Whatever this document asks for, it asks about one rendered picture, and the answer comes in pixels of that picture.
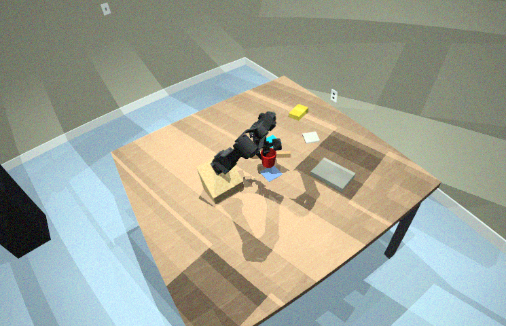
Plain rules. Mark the dark red cup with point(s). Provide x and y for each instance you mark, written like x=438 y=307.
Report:
x=270 y=158

